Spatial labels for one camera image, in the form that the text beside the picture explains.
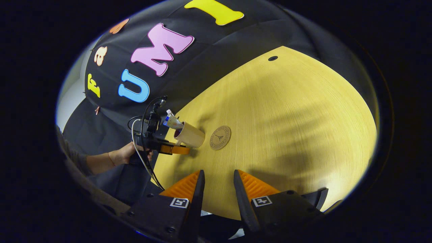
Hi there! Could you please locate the black backdrop cloth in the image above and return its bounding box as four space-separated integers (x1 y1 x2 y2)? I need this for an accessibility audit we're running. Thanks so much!
62 0 375 159

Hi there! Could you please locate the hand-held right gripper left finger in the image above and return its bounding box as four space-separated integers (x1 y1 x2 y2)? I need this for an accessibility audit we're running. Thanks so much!
121 170 206 243

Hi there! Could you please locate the round wooden coaster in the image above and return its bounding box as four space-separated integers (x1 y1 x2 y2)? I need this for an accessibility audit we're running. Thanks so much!
210 126 232 150

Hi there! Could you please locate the black chair part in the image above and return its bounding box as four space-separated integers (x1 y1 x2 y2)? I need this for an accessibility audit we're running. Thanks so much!
301 188 329 210

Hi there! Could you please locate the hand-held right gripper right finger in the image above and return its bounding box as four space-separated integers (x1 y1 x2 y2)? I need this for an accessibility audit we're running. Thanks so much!
234 170 324 242

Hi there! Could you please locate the wooden desktop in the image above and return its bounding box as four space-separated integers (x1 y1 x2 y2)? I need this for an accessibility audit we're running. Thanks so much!
154 46 378 220

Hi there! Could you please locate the beige cup with handle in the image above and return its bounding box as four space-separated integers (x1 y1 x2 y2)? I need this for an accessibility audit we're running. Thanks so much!
174 121 206 149

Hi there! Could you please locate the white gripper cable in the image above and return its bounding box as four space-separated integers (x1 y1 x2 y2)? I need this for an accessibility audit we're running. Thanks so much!
131 119 165 191

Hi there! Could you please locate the white toothpaste tube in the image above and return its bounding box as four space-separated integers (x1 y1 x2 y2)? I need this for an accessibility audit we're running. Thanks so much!
163 115 185 130

